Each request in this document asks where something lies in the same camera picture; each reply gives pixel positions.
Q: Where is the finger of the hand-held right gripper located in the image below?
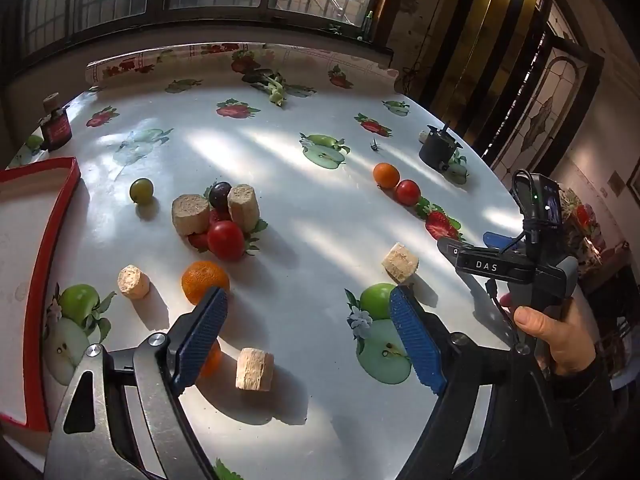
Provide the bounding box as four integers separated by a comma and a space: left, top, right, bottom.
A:
482, 231, 517, 251
436, 236, 463, 263

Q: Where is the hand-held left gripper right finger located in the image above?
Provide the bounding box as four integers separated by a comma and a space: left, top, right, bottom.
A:
389, 285, 576, 480

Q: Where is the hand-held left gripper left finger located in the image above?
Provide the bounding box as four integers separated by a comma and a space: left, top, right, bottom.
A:
44, 286, 229, 480

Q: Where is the small orange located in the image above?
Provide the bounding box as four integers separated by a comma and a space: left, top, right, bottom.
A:
199, 340, 223, 380
373, 162, 401, 190
181, 260, 231, 306

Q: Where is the red tomato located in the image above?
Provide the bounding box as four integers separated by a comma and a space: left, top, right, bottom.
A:
207, 220, 246, 262
395, 179, 422, 207

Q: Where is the beige porous chunk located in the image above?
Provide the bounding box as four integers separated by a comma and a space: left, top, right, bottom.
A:
381, 242, 420, 284
235, 347, 275, 392
171, 193, 211, 236
227, 184, 261, 233
117, 264, 151, 301

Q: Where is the red rimmed white tray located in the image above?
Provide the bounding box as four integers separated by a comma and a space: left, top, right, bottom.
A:
0, 156, 82, 433

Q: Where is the person's right forearm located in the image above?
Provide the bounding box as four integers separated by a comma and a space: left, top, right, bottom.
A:
547, 355, 632, 480

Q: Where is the person's right hand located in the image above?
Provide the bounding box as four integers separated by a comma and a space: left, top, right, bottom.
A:
514, 295, 598, 376

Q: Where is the floral cloth covered chair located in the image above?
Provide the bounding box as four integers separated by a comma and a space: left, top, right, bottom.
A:
557, 187, 608, 281

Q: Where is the stained glass door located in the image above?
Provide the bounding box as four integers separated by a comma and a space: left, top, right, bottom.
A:
492, 0, 606, 186

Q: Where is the black motor with cork roller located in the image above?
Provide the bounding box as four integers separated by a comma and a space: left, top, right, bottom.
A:
418, 121, 463, 170
39, 92, 73, 152

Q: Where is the dark purple plum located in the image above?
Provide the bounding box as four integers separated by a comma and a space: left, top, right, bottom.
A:
208, 182, 233, 211

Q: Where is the fruit printed tablecloth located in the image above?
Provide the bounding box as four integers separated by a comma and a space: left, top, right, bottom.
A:
0, 42, 546, 480

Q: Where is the green grape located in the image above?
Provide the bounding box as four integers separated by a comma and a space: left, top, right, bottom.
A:
129, 177, 154, 205

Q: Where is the green vegetable scrap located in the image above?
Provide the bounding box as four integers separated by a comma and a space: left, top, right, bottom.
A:
242, 71, 288, 107

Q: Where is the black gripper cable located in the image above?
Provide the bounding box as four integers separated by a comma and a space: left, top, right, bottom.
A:
487, 280, 528, 356

